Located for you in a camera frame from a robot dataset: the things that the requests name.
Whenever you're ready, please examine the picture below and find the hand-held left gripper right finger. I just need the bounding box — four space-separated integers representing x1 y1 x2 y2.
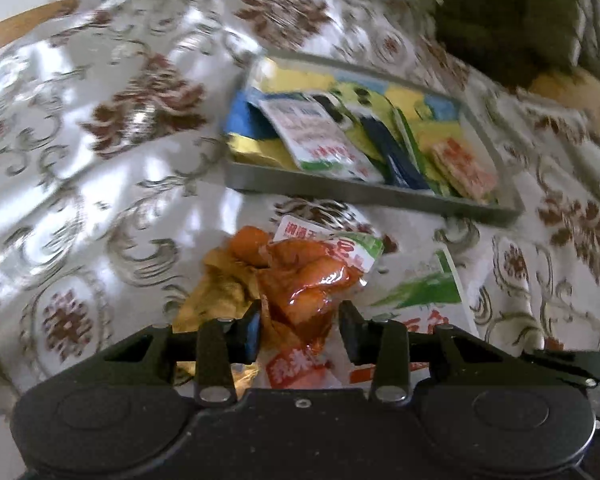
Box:
337 300 531 406

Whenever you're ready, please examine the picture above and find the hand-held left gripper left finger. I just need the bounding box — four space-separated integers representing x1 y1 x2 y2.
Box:
100 300 264 407

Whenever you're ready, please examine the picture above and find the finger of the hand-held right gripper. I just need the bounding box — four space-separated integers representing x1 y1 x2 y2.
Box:
522 349 600 388

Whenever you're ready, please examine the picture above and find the gold foil snack packet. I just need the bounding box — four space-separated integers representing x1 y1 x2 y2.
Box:
172 247 263 386

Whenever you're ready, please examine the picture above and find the orange sausage snack packet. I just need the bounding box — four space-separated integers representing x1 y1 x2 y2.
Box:
227 225 368 388

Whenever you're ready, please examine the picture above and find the white packet with food photo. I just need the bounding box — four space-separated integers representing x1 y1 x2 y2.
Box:
349 244 481 388

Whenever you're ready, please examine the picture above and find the grey rectangular tray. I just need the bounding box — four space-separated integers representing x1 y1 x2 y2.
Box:
221 51 527 227

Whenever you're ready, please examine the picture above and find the dark blue snack packet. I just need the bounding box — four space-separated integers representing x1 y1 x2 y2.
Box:
357 115 433 192

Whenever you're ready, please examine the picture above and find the thin green snack packet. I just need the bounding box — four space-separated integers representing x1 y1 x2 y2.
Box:
392 107 453 197

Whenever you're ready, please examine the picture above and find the pink rice cracker packet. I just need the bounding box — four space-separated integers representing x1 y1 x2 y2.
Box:
429 137 500 203

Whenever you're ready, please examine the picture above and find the floral satin blanket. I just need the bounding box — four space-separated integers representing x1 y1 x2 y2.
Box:
0 0 600 411

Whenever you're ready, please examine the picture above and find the frog painting sheet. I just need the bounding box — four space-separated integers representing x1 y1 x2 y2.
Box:
227 57 481 201

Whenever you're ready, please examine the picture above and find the cardboard box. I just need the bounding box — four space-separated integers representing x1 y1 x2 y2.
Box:
527 65 600 111

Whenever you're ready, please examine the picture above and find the olive puffer jacket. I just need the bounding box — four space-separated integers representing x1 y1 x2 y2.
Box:
432 0 596 91

